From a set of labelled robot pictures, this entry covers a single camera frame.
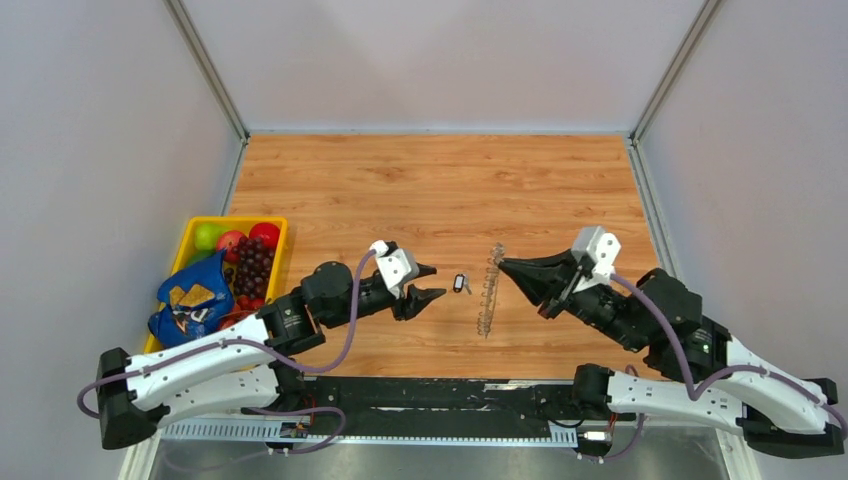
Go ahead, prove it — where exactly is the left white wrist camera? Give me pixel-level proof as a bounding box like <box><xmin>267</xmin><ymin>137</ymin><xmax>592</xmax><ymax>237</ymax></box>
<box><xmin>370</xmin><ymin>240</ymin><xmax>420</xmax><ymax>299</ymax></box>

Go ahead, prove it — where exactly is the red apple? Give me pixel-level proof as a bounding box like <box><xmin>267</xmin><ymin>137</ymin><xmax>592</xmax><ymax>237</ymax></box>
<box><xmin>216</xmin><ymin>230</ymin><xmax>247</xmax><ymax>264</ymax></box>
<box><xmin>248</xmin><ymin>222</ymin><xmax>281</xmax><ymax>250</ymax></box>

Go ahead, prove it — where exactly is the green pear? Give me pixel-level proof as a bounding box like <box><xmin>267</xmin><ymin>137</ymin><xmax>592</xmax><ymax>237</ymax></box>
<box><xmin>193</xmin><ymin>222</ymin><xmax>227</xmax><ymax>252</ymax></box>

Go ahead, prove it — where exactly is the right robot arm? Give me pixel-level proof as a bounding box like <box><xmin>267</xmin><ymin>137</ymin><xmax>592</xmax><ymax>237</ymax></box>
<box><xmin>497</xmin><ymin>250</ymin><xmax>847</xmax><ymax>459</ymax></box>

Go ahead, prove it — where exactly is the key with black tag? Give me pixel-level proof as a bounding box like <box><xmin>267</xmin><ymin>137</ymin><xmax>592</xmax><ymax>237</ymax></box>
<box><xmin>452</xmin><ymin>273</ymin><xmax>472</xmax><ymax>295</ymax></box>

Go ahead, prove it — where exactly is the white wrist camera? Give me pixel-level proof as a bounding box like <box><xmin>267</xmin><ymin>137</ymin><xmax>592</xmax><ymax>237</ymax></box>
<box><xmin>370</xmin><ymin>240</ymin><xmax>420</xmax><ymax>299</ymax></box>
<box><xmin>571</xmin><ymin>226</ymin><xmax>621</xmax><ymax>293</ymax></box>

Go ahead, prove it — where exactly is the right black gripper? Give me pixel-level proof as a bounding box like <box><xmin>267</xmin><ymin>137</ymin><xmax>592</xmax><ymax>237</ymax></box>
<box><xmin>495</xmin><ymin>248</ymin><xmax>646</xmax><ymax>353</ymax></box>

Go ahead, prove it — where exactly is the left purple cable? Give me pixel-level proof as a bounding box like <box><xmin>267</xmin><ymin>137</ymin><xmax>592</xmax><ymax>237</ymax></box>
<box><xmin>76</xmin><ymin>248</ymin><xmax>380</xmax><ymax>465</ymax></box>

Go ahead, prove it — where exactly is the purple grape bunch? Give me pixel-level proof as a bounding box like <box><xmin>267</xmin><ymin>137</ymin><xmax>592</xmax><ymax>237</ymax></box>
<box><xmin>223</xmin><ymin>237</ymin><xmax>274</xmax><ymax>301</ymax></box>

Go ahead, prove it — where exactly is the blue chip bag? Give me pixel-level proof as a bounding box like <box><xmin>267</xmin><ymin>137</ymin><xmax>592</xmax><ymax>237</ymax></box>
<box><xmin>148</xmin><ymin>250</ymin><xmax>235</xmax><ymax>349</ymax></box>

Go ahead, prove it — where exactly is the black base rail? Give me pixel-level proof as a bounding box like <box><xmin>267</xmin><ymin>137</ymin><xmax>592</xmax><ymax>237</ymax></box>
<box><xmin>268</xmin><ymin>376</ymin><xmax>610</xmax><ymax>440</ymax></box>

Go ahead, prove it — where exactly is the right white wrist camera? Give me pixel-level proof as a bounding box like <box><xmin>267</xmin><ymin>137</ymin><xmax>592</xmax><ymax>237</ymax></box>
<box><xmin>571</xmin><ymin>226</ymin><xmax>621</xmax><ymax>293</ymax></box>

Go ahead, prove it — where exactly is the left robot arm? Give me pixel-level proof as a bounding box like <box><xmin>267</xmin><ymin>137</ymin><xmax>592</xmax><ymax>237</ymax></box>
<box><xmin>90</xmin><ymin>251</ymin><xmax>447</xmax><ymax>450</ymax></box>

